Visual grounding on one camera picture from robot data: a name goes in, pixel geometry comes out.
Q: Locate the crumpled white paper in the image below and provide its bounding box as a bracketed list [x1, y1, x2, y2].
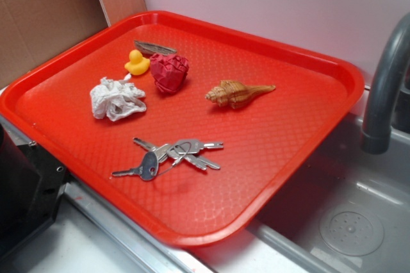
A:
[90, 77, 147, 122]

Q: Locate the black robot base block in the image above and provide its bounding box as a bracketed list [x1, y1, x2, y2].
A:
[1, 128, 67, 254]

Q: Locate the brown cardboard panel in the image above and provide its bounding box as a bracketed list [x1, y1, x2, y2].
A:
[1, 0, 107, 87]

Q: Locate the yellow rubber duck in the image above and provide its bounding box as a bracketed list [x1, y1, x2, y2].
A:
[124, 49, 150, 76]

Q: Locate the silver key back left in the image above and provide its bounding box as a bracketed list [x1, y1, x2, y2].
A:
[133, 138, 171, 163]

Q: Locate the silver key lower right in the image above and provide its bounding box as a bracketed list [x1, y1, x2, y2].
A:
[184, 154, 220, 170]

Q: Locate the silver key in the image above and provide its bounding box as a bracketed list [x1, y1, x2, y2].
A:
[133, 138, 171, 163]
[184, 154, 220, 170]
[111, 152, 159, 181]

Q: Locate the thin wire key ring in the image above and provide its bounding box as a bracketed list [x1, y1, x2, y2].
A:
[154, 144, 193, 178]

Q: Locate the silver key front left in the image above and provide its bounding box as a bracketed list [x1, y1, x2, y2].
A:
[111, 152, 159, 181]

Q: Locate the red plastic tray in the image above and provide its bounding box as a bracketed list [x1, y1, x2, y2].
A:
[1, 12, 365, 247]

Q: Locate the brown striped seashell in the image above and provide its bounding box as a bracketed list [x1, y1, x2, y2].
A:
[205, 80, 276, 109]

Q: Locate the silver key pointing right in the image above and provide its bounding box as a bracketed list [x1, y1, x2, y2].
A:
[174, 138, 224, 154]

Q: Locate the grey plastic sink basin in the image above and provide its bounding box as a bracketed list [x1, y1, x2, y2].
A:
[194, 115, 409, 272]

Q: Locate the grey faucet spout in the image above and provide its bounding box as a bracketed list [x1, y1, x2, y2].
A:
[361, 14, 409, 154]

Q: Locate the round sink drain cover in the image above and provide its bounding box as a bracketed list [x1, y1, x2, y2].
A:
[319, 204, 384, 256]

